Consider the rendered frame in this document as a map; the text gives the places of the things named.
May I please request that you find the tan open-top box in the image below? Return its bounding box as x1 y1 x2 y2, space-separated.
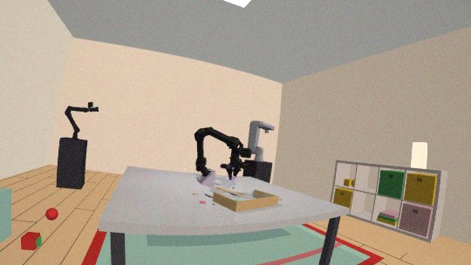
212 188 279 212

